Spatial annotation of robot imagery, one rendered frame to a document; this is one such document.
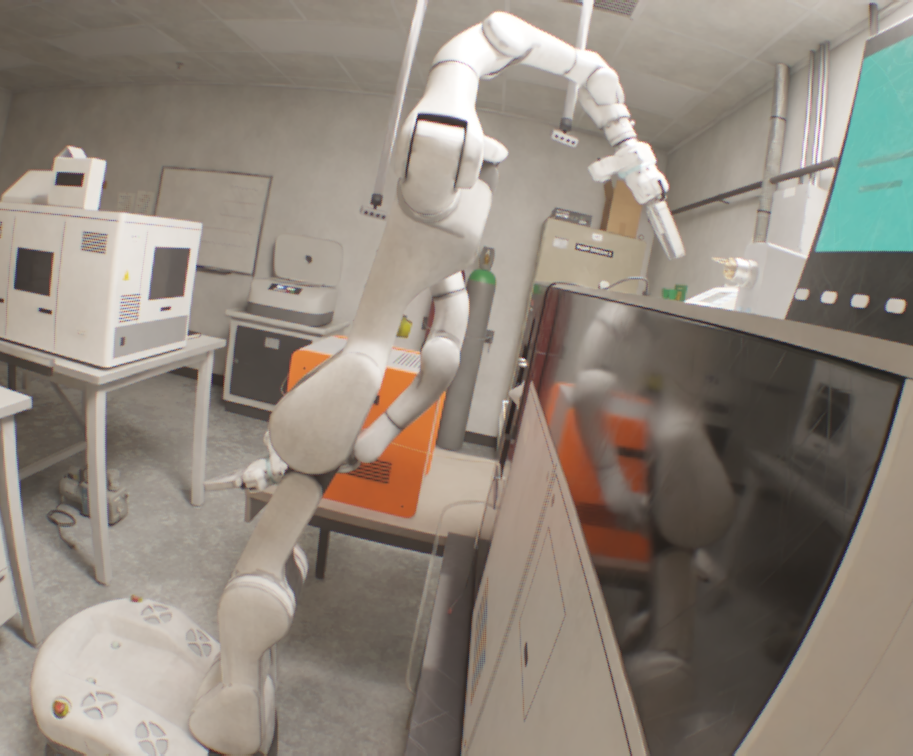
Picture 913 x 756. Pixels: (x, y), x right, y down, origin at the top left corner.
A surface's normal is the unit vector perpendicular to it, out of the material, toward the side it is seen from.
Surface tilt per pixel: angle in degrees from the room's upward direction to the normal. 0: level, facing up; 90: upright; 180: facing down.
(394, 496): 90
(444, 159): 106
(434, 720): 0
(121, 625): 74
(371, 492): 90
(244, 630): 90
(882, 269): 80
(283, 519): 90
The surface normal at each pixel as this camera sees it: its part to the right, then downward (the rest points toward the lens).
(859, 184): -0.93, -0.36
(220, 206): -0.07, 0.19
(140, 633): 0.12, -0.07
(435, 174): -0.01, 0.62
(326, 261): -0.12, 0.43
